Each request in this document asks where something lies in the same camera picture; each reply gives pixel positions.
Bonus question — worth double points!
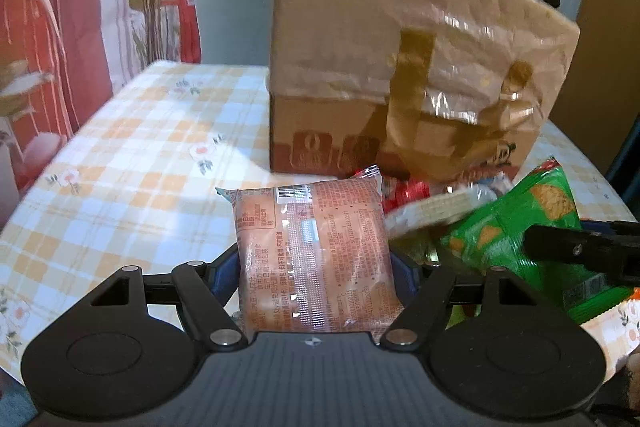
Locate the green cracker packet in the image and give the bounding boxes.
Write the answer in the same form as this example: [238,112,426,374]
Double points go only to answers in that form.
[440,159,636,325]

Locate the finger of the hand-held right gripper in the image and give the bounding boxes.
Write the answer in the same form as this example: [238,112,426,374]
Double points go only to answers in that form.
[580,218,640,235]
[522,223,640,288]

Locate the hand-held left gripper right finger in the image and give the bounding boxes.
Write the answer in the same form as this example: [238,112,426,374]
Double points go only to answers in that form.
[381,251,531,353]

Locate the orange snack packet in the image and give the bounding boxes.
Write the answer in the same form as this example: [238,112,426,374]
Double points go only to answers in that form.
[216,174,405,342]

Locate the cardboard box with brown tape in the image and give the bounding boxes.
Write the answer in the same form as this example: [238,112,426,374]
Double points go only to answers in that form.
[268,0,581,185]

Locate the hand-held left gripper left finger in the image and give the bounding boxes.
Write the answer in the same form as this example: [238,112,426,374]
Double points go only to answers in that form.
[90,244,249,353]

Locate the clear cracker packet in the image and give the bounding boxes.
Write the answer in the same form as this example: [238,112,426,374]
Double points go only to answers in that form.
[384,187,501,240]

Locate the checked floral tablecloth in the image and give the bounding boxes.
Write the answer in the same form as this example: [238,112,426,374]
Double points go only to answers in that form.
[0,59,640,388]

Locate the printed curtain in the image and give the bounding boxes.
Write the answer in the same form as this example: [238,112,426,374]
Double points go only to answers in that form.
[0,0,202,218]

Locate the brown wooden door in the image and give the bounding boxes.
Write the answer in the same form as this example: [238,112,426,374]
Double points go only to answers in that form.
[552,0,640,178]

